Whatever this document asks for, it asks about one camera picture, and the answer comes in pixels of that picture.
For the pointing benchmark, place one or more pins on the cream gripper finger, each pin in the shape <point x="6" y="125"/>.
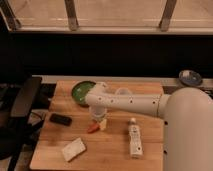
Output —
<point x="103" y="124"/>

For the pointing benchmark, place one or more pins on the black rectangular phone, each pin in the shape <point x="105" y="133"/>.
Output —
<point x="60" y="119"/>

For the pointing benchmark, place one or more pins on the white sponge block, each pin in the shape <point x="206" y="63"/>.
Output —
<point x="73" y="149"/>

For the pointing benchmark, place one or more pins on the round blue grey disc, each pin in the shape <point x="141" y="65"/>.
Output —
<point x="190" y="78"/>

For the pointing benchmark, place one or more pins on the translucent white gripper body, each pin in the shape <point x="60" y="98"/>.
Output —
<point x="97" y="113"/>

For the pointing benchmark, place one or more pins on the green bowl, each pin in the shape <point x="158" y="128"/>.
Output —
<point x="80" y="90"/>

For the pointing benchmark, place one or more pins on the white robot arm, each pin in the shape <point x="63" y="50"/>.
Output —
<point x="188" y="122"/>

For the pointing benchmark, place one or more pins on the clear plastic cup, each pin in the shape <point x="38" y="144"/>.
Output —
<point x="123" y="91"/>

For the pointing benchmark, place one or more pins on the orange red pepper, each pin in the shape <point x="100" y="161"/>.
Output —
<point x="93" y="128"/>

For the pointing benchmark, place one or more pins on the wooden cutting board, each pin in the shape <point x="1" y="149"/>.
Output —
<point x="106" y="150"/>

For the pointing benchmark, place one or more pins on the black office chair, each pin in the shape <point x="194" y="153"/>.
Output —
<point x="17" y="131"/>

